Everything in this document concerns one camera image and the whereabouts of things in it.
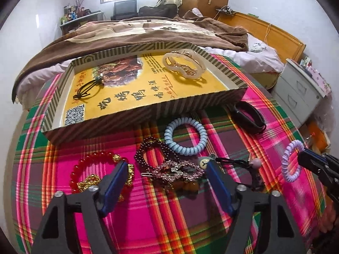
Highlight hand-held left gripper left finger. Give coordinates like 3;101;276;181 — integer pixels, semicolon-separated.
32;161;129;254

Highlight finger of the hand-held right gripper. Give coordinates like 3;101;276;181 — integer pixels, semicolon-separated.
297;148;339;188

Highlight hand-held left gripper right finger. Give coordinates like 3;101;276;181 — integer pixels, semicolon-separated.
206;160;308;254

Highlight purple coil hair tie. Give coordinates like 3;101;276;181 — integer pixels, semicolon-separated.
281;140;305;182

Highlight gold bead bracelet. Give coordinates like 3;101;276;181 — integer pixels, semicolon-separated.
77;164;135;202

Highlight bear head hair tie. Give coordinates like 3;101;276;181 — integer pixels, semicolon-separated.
197;153;248;172

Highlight red bead bracelet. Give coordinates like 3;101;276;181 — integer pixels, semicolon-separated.
69;150;134;202

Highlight pink rhinestone hair clip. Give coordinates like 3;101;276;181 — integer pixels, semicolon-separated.
142;160;205;183

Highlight pink ball hair tie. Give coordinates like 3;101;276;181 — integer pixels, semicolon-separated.
245;157;267;192

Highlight garnet bead bracelet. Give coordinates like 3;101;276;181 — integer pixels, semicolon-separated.
135;137;202;199

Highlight blue coil hair tie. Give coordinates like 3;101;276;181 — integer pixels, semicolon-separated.
164;116;208;157

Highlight black wrist band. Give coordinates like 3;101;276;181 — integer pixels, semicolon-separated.
228;101;266;134

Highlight yellow printed cardboard box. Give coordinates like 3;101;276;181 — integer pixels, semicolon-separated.
41;41;249;145

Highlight plaid cloth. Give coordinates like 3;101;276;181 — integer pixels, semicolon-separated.
11;54;329;254

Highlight white nightstand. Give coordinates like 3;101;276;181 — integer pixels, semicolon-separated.
271;58;333;130

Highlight wooden headboard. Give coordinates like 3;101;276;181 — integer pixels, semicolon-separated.
216;11;306;64

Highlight cream hair claw clip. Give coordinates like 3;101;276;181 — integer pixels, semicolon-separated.
162;49;207;80

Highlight wooden desk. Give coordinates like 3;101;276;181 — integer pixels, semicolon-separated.
60;11;103;36

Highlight power strip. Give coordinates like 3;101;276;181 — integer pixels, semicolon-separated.
215;5;235;15

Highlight black television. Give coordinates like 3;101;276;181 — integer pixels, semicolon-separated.
113;0;138;21

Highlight clutter of bottles and boxes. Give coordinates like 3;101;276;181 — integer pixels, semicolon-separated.
60;5;92;23

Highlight dark bag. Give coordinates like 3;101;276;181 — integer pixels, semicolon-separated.
138;5;178;18

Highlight black hair tie green bead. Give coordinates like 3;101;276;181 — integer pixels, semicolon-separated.
73;73;106;99

